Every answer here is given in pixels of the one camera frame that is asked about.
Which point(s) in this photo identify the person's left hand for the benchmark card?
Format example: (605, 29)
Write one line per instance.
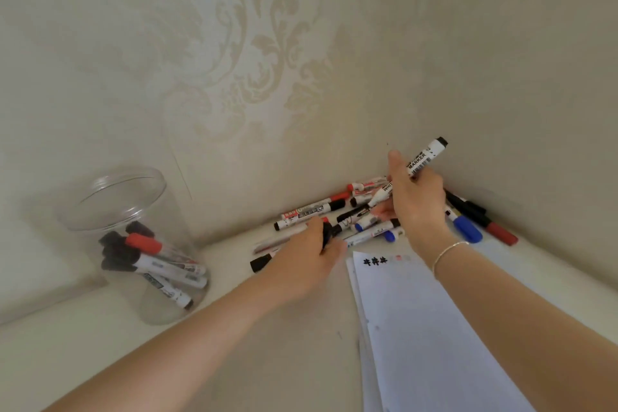
(299, 271)

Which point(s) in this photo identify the person's right hand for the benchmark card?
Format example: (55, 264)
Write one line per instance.
(420, 204)

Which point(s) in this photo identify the person's left fingers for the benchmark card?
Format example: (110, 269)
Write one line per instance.
(316, 233)

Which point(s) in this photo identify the person's right thumb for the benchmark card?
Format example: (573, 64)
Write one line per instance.
(396, 166)

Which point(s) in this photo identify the black marker pen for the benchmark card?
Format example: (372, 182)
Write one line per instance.
(330, 234)

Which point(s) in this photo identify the white marker with black tip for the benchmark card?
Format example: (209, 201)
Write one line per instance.
(381, 195)

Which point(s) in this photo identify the white marker with barcode label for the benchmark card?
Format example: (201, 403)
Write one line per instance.
(432, 152)

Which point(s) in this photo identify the person's left forearm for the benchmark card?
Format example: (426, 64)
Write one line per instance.
(193, 349)

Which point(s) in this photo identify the person's right forearm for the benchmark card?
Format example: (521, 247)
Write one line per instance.
(512, 320)

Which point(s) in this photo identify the pile of whiteboard markers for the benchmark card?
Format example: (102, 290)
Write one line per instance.
(314, 209)

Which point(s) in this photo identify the stack of white paper sheets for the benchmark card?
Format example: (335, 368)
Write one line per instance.
(425, 329)

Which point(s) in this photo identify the red capped white marker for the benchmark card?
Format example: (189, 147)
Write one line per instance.
(145, 243)

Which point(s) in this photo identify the black capped white marker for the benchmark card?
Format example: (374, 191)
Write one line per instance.
(111, 239)
(120, 263)
(140, 228)

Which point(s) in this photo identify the clear plastic jar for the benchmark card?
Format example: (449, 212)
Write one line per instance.
(96, 213)

